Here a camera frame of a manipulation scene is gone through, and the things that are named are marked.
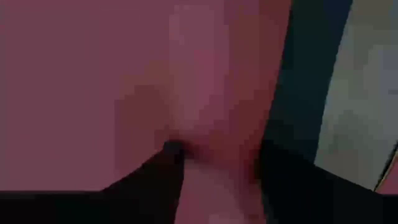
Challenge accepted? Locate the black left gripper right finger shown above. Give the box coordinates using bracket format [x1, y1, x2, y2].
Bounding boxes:
[254, 139, 377, 224]

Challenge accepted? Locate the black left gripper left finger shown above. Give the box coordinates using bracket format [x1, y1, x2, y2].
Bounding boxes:
[102, 139, 187, 224]

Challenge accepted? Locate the black metal table frame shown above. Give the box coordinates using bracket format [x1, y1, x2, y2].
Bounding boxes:
[262, 0, 354, 166]

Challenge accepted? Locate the red paper sheet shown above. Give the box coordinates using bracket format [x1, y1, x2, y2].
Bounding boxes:
[0, 0, 293, 224]

